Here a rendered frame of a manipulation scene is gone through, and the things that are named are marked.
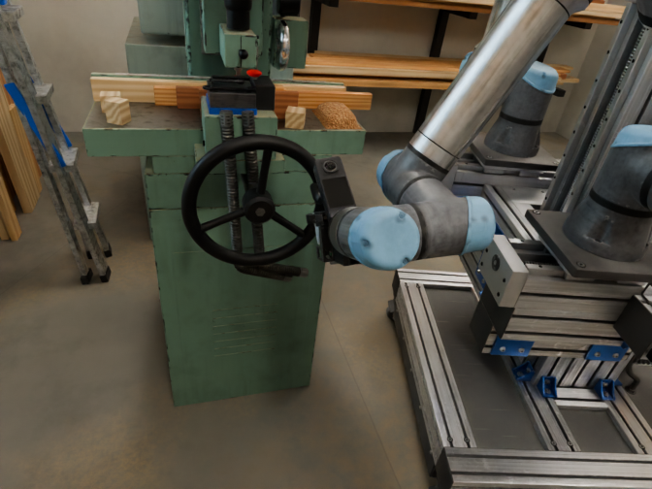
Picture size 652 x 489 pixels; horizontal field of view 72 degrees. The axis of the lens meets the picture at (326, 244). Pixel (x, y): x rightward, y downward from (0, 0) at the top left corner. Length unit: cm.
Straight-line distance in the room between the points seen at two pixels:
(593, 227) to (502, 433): 66
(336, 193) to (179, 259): 56
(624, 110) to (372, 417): 109
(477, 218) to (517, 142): 78
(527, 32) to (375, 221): 32
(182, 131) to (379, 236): 60
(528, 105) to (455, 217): 80
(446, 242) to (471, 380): 94
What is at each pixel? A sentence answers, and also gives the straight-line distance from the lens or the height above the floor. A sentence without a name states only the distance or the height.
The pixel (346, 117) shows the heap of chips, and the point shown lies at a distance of 108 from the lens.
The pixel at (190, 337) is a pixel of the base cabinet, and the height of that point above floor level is 30.
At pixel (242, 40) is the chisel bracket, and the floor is 106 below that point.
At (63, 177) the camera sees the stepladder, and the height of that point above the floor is 48.
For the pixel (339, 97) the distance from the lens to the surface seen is 120.
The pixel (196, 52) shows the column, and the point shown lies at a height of 98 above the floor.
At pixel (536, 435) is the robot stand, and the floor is 21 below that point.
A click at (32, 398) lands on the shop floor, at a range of 171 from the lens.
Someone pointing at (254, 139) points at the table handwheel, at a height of 95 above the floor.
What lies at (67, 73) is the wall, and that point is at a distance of 353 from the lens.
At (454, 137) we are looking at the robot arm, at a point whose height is 104.
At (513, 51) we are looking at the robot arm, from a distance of 67.
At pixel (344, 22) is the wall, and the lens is 359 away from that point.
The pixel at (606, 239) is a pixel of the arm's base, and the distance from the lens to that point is 98.
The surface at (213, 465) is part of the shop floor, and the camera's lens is 144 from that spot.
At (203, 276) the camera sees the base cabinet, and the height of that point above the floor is 51.
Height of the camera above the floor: 124
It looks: 33 degrees down
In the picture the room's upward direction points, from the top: 7 degrees clockwise
